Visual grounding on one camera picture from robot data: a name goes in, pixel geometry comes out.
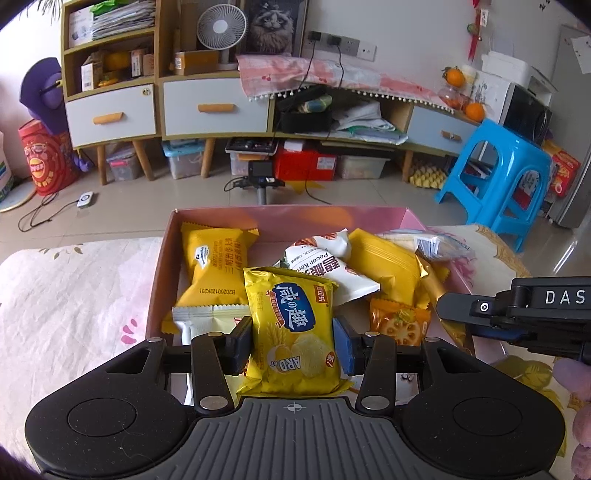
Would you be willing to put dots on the white nut packet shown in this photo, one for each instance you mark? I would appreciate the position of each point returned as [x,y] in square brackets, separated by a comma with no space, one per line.
[323,272]

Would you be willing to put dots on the blue plastic stool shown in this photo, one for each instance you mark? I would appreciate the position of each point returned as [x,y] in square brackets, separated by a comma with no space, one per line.
[503,147]

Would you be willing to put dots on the white round floor device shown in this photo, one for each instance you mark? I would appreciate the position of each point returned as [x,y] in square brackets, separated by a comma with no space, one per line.
[86,200]

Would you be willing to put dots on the clear bin with keyboard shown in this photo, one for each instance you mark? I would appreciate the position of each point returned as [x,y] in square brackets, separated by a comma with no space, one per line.
[244,159]

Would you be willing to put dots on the black bag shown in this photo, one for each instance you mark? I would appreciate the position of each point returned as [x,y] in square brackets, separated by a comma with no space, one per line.
[304,117]

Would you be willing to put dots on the orange fruit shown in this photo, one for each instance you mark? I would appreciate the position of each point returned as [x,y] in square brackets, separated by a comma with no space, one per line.
[454,76]
[474,112]

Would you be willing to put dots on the white box on shelf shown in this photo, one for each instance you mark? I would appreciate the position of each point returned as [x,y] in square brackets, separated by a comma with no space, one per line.
[79,25]

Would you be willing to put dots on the black plug charger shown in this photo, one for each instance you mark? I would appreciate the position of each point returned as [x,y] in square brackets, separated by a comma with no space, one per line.
[315,38]
[335,41]

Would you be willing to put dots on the red snack carton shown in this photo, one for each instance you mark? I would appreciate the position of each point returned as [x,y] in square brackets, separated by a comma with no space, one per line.
[563,170]

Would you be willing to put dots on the red cardboard box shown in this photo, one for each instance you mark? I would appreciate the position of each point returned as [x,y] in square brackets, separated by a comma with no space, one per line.
[304,161]

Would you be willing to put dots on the pink fringed cloth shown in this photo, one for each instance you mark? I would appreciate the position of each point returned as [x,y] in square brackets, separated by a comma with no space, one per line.
[360,74]

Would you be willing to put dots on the wide clear storage bin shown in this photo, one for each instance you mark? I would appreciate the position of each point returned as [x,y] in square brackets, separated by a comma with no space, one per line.
[362,167]

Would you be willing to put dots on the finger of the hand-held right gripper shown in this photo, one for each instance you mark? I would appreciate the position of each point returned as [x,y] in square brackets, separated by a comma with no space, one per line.
[461,308]
[489,331]

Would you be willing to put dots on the clear plastic storage bin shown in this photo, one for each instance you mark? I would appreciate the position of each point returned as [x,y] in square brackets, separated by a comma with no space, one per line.
[123,164]

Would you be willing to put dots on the small brown cartons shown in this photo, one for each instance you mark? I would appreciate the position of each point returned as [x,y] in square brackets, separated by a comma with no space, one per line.
[142,62]

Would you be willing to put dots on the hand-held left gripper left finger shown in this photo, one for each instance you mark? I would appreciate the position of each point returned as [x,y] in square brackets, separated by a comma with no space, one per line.
[242,345]

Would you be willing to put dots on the silver refrigerator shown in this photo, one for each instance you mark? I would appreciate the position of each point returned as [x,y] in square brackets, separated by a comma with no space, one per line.
[575,152]

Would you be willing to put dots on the wooden shelf cabinet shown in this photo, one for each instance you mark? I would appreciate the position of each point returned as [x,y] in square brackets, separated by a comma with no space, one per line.
[157,55]

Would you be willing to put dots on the white wall socket row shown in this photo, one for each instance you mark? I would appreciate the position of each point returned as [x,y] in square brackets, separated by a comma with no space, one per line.
[355,46]

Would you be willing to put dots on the small white carton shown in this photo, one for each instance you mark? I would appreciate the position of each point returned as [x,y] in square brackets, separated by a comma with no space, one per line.
[90,74]

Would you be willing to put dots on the clear packet blue label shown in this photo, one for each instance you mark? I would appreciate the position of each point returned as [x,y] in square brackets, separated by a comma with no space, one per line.
[438,244]

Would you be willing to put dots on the person's right hand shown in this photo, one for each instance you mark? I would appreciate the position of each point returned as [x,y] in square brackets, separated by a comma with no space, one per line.
[579,383]

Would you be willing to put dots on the flat cardboard box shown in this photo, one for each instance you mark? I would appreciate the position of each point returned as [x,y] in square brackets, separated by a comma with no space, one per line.
[196,62]

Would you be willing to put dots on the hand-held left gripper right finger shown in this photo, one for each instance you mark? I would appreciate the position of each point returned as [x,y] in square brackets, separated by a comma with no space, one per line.
[344,347]

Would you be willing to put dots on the purple plush toy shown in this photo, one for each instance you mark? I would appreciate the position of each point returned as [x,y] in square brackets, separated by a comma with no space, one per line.
[46,97]

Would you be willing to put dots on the yellow foam fruit nets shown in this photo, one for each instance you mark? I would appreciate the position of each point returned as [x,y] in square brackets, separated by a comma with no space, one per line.
[427,175]

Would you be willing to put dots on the small orange snack packet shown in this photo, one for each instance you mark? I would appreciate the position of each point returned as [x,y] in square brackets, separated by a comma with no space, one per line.
[399,323]

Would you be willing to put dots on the orange yellow shelf item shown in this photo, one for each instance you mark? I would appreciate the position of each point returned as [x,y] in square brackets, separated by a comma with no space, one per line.
[116,64]

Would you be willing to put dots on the yellow cracker packet blue label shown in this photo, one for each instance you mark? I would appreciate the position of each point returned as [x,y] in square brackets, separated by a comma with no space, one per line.
[288,332]

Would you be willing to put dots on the pink cardboard box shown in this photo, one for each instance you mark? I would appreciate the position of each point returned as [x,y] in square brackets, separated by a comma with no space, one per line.
[159,277]

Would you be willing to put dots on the black microwave oven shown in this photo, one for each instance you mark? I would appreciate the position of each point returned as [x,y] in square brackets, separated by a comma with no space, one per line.
[526,115]

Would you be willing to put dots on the blue lidded storage bin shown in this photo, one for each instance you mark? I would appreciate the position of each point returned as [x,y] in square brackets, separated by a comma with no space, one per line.
[184,159]

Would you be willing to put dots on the red printed bucket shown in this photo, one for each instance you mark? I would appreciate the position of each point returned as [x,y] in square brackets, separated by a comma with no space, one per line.
[46,159]

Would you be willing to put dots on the red hanging decoration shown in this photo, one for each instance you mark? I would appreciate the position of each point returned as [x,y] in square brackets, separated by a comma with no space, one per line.
[475,32]

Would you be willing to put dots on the black device on stand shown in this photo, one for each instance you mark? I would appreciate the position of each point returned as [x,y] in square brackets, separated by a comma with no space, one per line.
[259,177]

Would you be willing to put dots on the long wooden sideboard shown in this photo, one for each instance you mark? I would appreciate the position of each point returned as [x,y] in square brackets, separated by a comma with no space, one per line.
[272,124]

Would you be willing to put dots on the stack of papers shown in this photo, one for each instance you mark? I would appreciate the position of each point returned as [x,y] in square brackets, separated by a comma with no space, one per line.
[122,18]

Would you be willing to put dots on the framed cat picture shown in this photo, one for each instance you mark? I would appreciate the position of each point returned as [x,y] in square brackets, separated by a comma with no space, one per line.
[274,25]

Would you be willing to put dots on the pale yellow packet red label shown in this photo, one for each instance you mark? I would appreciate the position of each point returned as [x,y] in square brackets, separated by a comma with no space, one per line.
[207,316]

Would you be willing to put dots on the golden brown snack packet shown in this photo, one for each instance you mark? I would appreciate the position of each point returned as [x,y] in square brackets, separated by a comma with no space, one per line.
[431,277]

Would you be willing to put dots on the small white desk fan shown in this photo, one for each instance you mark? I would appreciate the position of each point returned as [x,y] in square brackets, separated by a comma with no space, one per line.
[221,27]

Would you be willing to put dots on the round wooden board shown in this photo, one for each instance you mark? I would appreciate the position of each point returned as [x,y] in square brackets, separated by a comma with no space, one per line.
[18,198]

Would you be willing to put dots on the yellow snack packet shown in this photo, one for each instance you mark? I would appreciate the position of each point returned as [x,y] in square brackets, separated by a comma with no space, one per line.
[214,263]
[385,265]

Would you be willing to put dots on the pile of folded cloths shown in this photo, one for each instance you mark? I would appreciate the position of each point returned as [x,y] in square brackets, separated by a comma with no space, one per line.
[369,122]

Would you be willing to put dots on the white printer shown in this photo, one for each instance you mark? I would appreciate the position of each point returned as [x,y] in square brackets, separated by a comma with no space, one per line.
[508,67]

